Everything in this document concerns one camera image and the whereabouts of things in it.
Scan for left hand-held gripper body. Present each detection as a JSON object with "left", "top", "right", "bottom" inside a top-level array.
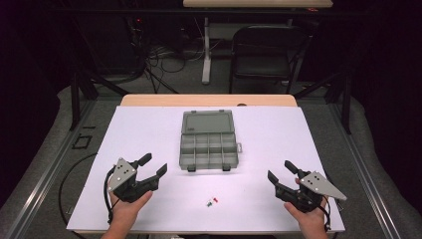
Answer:
[{"left": 106, "top": 157, "right": 160, "bottom": 204}]

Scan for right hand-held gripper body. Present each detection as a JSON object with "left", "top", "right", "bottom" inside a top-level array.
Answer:
[{"left": 274, "top": 170, "right": 348, "bottom": 214}]

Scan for grey plastic compartment box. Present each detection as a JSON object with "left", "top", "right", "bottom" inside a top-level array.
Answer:
[{"left": 178, "top": 110, "right": 244, "bottom": 173}]

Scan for person's right hand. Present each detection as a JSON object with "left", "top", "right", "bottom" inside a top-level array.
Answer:
[{"left": 283, "top": 177, "right": 330, "bottom": 230}]

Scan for person's left hand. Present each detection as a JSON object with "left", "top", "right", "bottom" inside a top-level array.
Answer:
[{"left": 108, "top": 189, "right": 154, "bottom": 221}]

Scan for white board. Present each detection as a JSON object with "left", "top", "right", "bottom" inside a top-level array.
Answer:
[{"left": 66, "top": 105, "right": 346, "bottom": 233}]

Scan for wooden table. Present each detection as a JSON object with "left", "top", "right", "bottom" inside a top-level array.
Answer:
[{"left": 119, "top": 94, "right": 299, "bottom": 109}]

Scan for black folding chair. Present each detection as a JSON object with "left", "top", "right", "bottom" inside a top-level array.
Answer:
[{"left": 228, "top": 24, "right": 315, "bottom": 95}]

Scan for white desk leg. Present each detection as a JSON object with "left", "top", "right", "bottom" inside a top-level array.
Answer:
[{"left": 201, "top": 17, "right": 213, "bottom": 86}]

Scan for left hand-held gripper cable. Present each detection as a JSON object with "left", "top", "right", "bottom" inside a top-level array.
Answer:
[{"left": 103, "top": 167, "right": 116, "bottom": 225}]

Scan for hand-held gripper cable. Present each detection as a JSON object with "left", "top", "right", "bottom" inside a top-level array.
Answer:
[
  {"left": 103, "top": 167, "right": 116, "bottom": 225},
  {"left": 317, "top": 194, "right": 333, "bottom": 232}
]

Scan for right hand-held gripper cable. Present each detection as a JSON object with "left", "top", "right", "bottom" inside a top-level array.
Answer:
[{"left": 317, "top": 194, "right": 333, "bottom": 232}]

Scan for aluminium rail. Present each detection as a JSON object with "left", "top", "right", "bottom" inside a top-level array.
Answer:
[
  {"left": 4, "top": 99, "right": 98, "bottom": 239},
  {"left": 329, "top": 103, "right": 403, "bottom": 239}
]

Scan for black floor cable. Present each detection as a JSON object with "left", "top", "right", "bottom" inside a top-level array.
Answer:
[{"left": 58, "top": 151, "right": 100, "bottom": 231}]

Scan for black metal frame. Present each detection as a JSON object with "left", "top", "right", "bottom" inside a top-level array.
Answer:
[
  {"left": 293, "top": 70, "right": 353, "bottom": 135},
  {"left": 69, "top": 70, "right": 131, "bottom": 131}
]

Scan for bundle of floor cables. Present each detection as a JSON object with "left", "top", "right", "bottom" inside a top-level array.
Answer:
[{"left": 144, "top": 41, "right": 204, "bottom": 75}]

